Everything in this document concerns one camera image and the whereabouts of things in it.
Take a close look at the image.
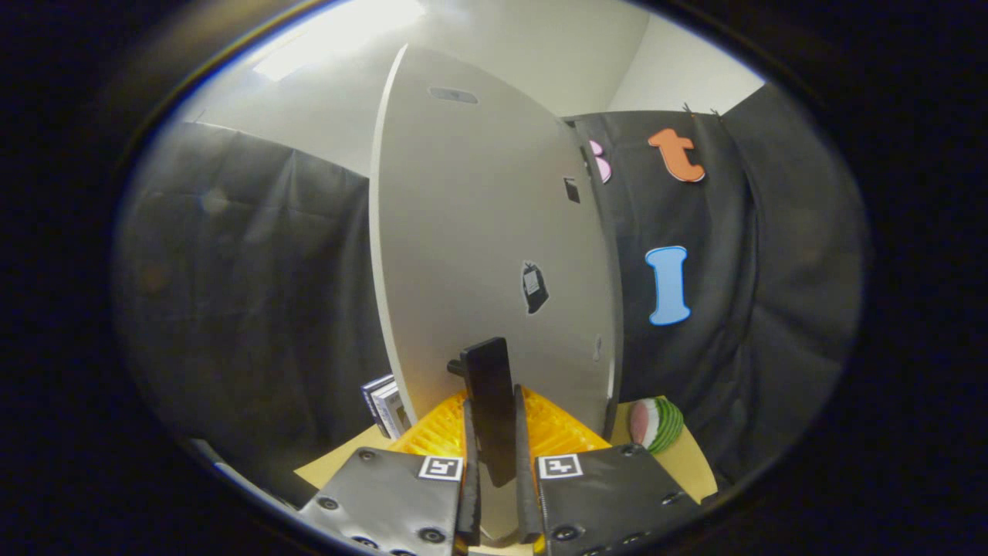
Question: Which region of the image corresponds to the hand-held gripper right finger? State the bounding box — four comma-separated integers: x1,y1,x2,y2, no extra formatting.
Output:
513,384,702,556

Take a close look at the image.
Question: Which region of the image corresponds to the black backdrop cloth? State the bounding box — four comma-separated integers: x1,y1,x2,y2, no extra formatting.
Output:
114,83,869,507

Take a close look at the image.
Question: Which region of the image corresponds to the watermelon slice toy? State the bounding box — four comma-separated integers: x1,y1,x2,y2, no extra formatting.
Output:
628,397,685,456

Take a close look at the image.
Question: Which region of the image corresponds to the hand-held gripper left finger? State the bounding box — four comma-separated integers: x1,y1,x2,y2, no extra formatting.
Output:
299,388,484,556

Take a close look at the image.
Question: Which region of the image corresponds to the grey shoe cabinet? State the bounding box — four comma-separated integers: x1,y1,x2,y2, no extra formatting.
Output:
570,120,624,433

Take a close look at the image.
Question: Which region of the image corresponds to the blue-grey cover book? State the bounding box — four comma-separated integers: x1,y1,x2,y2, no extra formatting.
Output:
360,375,396,433
374,380,413,441

